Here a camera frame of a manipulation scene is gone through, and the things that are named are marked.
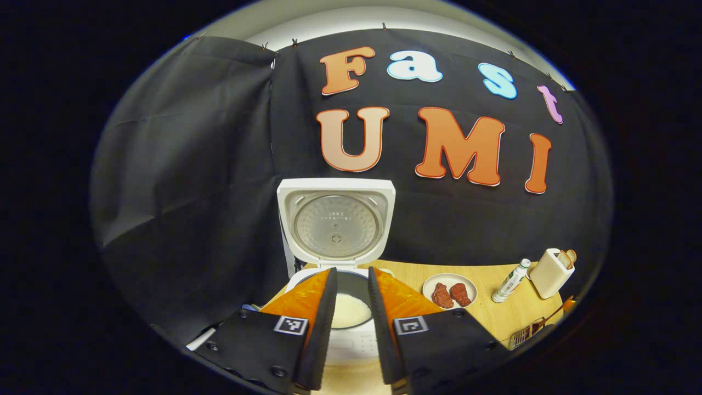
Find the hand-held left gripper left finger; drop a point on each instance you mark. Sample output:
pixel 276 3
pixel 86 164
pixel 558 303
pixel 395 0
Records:
pixel 321 340

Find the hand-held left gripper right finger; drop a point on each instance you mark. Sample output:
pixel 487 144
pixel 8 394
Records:
pixel 384 340

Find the white rice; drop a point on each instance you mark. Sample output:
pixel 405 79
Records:
pixel 351 310

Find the white rice cooker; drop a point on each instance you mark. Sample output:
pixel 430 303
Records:
pixel 335 225

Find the brown wooden spoon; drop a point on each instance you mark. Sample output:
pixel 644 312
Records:
pixel 548 319

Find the red meat piece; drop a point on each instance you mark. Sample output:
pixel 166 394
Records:
pixel 442 296
pixel 460 294

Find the white round plate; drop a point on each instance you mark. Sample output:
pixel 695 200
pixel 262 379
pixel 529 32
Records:
pixel 455 277

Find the white green drink bottle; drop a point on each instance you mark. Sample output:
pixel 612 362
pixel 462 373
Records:
pixel 510 281

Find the cream toaster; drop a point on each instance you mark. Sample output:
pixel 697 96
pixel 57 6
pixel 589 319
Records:
pixel 548 277

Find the toast bread slice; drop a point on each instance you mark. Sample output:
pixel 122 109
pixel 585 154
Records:
pixel 561 259
pixel 572 255

